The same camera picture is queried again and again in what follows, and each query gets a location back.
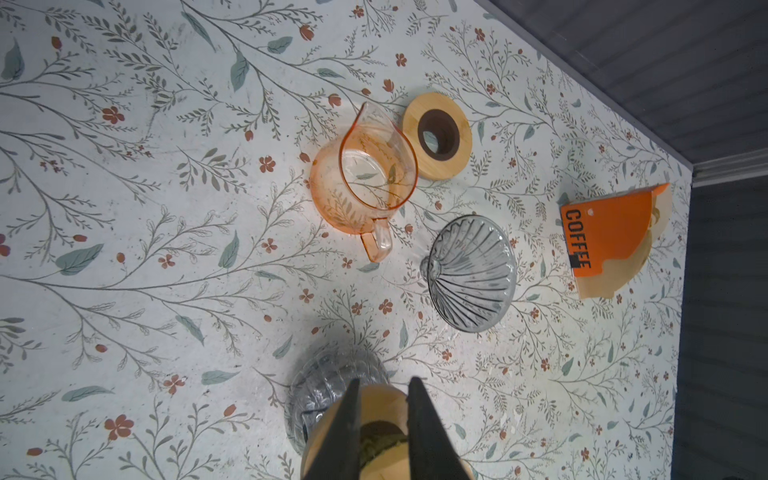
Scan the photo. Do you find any orange coffee filter pack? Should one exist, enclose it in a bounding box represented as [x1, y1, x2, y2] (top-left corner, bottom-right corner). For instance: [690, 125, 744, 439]
[560, 183, 673, 299]

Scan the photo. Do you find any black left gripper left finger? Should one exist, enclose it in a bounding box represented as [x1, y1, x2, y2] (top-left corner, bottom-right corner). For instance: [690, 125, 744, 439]
[304, 378, 361, 480]

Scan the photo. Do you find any grey glass dripper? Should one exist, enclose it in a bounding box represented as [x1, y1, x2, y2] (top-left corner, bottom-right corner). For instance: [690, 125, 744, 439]
[420, 215, 517, 333]

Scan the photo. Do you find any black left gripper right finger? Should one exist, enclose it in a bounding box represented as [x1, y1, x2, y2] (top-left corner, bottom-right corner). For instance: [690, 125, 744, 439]
[407, 377, 471, 480]

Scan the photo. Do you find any grey glass carafe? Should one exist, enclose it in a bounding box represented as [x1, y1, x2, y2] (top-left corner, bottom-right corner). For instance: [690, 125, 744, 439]
[284, 345, 389, 454]

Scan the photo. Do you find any orange glass carafe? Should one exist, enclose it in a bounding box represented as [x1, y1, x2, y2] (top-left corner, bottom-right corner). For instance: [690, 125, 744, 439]
[309, 102, 418, 263]

